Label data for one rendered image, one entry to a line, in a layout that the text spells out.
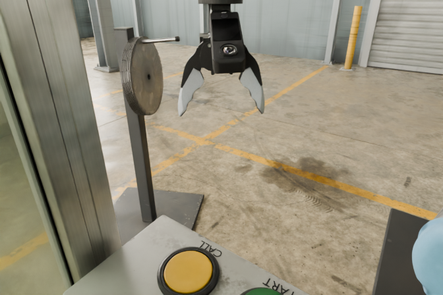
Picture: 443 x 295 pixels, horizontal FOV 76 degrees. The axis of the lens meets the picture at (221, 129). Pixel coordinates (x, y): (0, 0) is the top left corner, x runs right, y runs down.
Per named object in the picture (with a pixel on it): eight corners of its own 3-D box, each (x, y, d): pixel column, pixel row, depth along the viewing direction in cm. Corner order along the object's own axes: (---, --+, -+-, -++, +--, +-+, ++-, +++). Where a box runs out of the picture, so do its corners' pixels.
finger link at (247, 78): (269, 96, 56) (243, 58, 52) (277, 106, 50) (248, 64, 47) (256, 105, 56) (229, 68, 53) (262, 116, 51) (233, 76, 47)
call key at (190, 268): (155, 291, 24) (153, 274, 23) (186, 258, 27) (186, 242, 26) (192, 319, 22) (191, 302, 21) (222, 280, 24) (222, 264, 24)
